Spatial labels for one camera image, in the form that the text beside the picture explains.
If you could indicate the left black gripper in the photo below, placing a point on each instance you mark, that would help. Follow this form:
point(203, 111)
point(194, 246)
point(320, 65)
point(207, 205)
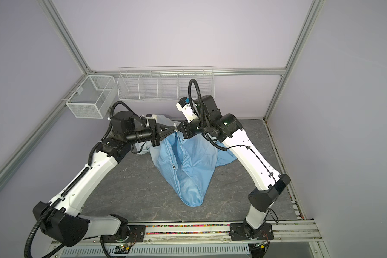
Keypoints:
point(155, 133)

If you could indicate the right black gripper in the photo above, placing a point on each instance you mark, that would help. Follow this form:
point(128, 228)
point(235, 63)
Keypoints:
point(187, 127)

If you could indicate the light blue jacket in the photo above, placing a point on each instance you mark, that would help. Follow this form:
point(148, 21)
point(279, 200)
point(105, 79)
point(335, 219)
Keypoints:
point(186, 164)

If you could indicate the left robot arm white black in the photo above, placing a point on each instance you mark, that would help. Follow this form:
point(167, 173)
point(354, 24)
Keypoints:
point(61, 218)

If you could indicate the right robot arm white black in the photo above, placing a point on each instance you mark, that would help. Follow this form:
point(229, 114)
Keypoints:
point(226, 133)

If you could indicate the small white mesh basket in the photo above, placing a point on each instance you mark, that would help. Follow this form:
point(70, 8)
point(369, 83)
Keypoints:
point(93, 97)

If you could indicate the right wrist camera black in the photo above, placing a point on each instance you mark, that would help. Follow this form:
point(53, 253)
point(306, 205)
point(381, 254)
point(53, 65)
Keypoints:
point(184, 106)

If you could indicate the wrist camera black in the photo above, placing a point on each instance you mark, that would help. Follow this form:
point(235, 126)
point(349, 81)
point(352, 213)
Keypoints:
point(184, 106)
point(148, 115)

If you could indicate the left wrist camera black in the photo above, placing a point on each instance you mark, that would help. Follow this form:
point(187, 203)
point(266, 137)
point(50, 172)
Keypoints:
point(148, 115)

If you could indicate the long white wire basket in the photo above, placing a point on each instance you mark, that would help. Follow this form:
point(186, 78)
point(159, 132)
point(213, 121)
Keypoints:
point(163, 83)

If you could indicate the aluminium front rail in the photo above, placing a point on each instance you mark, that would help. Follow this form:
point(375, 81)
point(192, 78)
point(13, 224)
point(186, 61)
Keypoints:
point(217, 232)

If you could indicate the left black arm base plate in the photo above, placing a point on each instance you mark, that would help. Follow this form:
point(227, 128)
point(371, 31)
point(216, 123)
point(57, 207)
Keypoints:
point(134, 234)

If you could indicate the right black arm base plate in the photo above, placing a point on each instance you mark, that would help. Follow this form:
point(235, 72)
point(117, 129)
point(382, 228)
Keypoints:
point(243, 231)

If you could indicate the white slotted cable duct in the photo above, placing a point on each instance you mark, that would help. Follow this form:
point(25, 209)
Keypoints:
point(119, 251)

